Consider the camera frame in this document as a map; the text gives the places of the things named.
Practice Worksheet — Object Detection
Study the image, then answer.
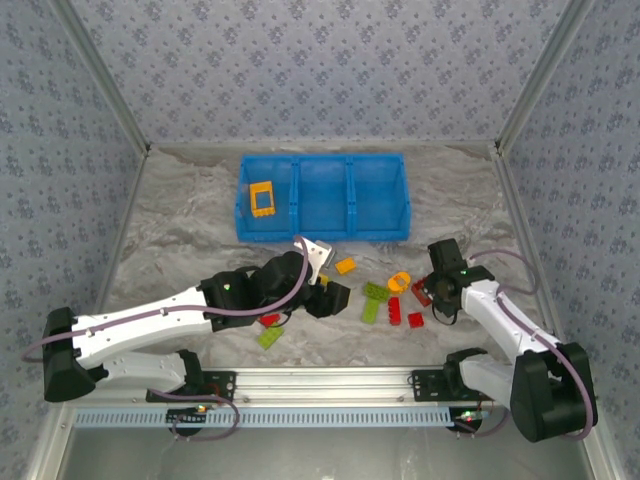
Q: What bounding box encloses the yellow lego window frame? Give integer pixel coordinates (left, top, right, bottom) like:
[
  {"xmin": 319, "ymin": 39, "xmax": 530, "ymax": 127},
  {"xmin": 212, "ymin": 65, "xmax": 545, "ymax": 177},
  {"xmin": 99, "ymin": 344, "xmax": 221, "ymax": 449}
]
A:
[{"xmin": 248, "ymin": 180, "xmax": 279, "ymax": 219}]

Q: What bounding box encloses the green lego brick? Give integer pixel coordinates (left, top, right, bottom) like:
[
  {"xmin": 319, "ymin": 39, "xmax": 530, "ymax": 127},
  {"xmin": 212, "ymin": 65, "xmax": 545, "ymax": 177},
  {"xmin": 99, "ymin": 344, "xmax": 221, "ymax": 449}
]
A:
[
  {"xmin": 257, "ymin": 323, "xmax": 285, "ymax": 350},
  {"xmin": 363, "ymin": 281, "xmax": 392, "ymax": 303}
]

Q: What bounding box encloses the aluminium frame post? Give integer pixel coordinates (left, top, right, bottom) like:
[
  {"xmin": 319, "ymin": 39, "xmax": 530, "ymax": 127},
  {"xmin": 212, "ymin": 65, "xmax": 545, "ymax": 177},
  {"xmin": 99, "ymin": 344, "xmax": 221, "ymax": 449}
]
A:
[
  {"xmin": 494, "ymin": 0, "xmax": 599, "ymax": 151},
  {"xmin": 48, "ymin": 0, "xmax": 152, "ymax": 154}
]

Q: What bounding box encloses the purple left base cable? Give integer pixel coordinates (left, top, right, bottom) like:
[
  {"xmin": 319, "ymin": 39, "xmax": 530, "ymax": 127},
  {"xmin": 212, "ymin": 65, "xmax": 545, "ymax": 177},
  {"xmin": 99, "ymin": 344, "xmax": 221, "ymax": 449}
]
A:
[{"xmin": 148, "ymin": 388, "xmax": 242, "ymax": 443}]

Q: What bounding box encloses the grey slotted cable duct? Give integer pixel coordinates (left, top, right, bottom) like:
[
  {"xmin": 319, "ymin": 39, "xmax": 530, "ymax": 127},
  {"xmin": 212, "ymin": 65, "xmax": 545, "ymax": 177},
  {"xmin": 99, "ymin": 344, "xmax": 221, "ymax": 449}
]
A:
[{"xmin": 72, "ymin": 405, "xmax": 459, "ymax": 429}]

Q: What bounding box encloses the red lego window frame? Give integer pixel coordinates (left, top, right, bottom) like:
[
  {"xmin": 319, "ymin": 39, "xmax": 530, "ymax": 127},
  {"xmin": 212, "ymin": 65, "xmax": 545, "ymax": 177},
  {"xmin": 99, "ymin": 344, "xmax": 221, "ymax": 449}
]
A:
[{"xmin": 410, "ymin": 276, "xmax": 437, "ymax": 306}]

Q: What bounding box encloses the aluminium mounting rail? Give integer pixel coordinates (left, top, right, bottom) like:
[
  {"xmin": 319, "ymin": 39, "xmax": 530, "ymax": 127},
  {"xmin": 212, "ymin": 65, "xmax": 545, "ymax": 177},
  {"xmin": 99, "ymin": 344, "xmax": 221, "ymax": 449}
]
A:
[{"xmin": 199, "ymin": 367, "xmax": 484, "ymax": 406}]

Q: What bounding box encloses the green long lego plate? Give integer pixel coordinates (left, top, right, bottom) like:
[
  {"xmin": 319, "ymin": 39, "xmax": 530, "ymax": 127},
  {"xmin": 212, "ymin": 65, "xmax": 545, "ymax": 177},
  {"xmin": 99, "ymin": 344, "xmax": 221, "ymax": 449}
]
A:
[{"xmin": 359, "ymin": 298, "xmax": 382, "ymax": 326}]

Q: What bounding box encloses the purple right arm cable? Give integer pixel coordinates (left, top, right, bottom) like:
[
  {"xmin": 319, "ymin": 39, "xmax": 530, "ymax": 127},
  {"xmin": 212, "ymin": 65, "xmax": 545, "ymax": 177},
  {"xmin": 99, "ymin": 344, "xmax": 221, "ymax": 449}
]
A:
[{"xmin": 467, "ymin": 248, "xmax": 600, "ymax": 441}]

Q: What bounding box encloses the blue three-compartment plastic bin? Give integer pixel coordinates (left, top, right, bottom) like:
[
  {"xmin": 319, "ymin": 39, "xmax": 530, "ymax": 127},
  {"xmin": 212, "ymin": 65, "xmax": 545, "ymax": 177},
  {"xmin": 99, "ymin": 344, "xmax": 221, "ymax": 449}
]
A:
[{"xmin": 233, "ymin": 152, "xmax": 412, "ymax": 245}]

